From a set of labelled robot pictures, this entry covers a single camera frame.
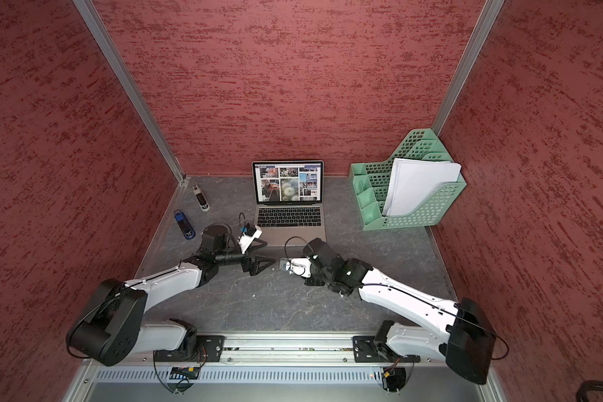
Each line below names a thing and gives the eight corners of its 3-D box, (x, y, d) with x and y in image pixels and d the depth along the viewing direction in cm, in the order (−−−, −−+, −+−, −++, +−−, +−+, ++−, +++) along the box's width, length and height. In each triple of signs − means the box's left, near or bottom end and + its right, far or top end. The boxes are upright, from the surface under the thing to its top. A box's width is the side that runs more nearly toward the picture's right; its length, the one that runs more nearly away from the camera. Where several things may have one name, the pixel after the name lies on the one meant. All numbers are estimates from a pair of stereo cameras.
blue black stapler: (187, 242, 101) (183, 237, 98) (174, 217, 108) (171, 212, 105) (197, 236, 102) (194, 231, 99) (184, 213, 110) (180, 207, 107)
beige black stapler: (203, 213, 109) (200, 206, 106) (193, 192, 117) (190, 186, 114) (211, 209, 111) (208, 203, 107) (201, 189, 119) (198, 182, 115)
